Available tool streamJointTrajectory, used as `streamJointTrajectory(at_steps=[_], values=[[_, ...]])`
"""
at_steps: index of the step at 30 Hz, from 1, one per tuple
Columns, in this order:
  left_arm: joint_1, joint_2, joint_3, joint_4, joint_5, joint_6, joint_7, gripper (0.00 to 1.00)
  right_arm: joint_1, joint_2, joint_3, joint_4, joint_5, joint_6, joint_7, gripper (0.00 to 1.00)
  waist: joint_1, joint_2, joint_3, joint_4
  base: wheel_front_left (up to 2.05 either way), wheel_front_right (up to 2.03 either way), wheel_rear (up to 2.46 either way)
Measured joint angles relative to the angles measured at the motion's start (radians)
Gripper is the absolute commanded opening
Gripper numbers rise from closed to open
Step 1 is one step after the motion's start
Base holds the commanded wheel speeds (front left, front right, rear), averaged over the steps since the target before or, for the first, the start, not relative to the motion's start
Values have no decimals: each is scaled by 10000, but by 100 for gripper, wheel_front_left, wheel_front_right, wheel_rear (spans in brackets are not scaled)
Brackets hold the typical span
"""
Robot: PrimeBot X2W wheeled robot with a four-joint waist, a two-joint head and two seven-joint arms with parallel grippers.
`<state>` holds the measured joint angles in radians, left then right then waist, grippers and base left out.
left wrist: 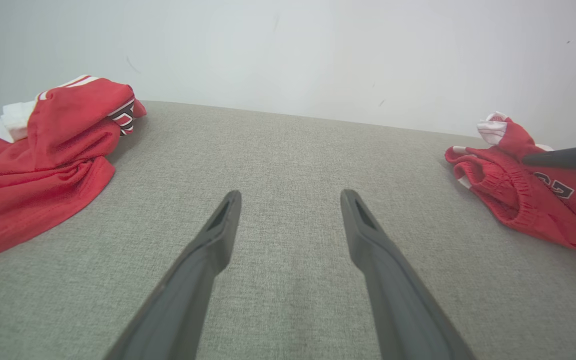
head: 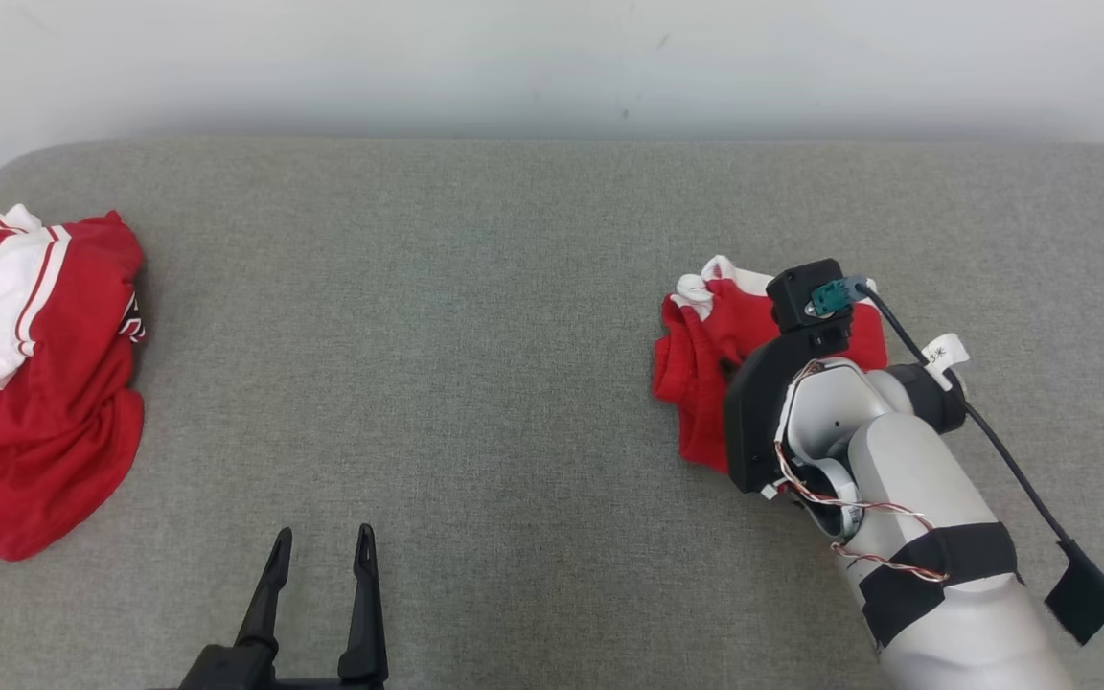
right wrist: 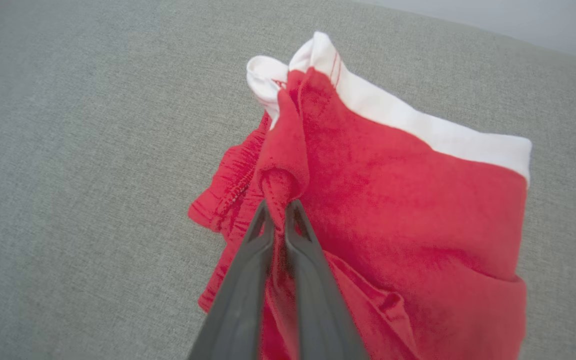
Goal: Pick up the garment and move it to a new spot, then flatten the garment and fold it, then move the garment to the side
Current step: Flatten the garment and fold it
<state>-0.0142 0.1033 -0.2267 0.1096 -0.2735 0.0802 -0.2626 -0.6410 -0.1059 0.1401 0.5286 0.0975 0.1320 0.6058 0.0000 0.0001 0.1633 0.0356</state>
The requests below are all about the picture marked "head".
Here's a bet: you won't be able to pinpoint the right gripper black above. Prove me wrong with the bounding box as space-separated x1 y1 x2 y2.
722 325 856 495

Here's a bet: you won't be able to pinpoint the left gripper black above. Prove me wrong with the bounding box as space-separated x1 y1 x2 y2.
234 523 391 690

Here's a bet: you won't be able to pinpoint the red shorts with white waistband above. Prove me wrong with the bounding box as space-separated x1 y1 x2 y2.
653 254 889 476

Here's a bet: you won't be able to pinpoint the red basketball jersey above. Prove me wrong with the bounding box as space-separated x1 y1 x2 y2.
0 203 148 563

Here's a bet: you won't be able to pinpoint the grey fabric sofa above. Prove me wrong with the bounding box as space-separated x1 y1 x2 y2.
0 137 1104 690

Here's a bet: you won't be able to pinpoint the thin red white wires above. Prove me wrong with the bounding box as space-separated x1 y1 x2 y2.
770 358 952 585

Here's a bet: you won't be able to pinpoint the white paper cable tag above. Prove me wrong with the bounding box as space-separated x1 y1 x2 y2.
920 333 972 391

